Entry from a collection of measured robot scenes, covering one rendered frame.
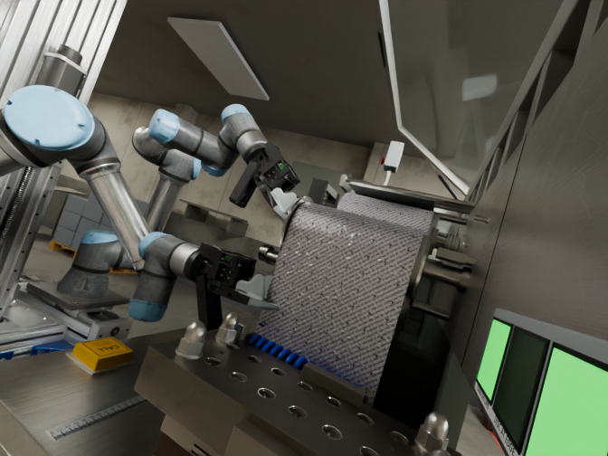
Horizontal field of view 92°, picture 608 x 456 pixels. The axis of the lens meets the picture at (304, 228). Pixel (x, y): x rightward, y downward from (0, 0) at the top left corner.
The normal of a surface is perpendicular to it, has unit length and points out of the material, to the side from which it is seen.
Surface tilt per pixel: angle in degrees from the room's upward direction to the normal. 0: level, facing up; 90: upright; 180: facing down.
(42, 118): 85
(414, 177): 90
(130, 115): 90
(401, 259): 90
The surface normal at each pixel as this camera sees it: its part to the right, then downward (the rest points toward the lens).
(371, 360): -0.36, -0.18
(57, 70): 0.47, 0.09
